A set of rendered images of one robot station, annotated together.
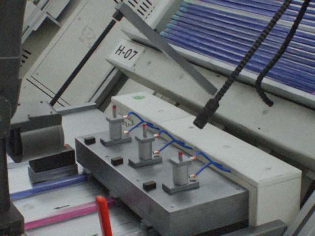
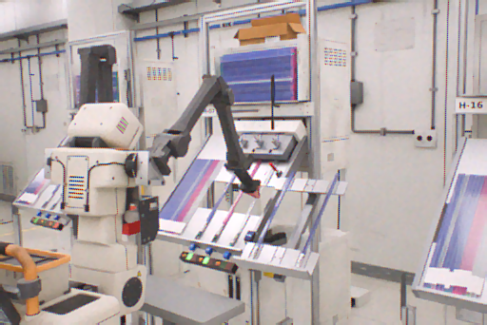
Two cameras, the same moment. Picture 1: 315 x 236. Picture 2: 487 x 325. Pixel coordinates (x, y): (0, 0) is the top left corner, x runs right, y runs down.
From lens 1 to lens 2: 168 cm
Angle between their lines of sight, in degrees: 19
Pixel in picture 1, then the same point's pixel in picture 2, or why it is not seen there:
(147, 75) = not seen: hidden behind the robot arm
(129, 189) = (264, 155)
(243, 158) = (284, 126)
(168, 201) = (279, 151)
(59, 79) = (157, 126)
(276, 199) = (301, 131)
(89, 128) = (220, 143)
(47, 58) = (147, 123)
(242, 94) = (267, 106)
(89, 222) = (261, 170)
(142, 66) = not seen: hidden behind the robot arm
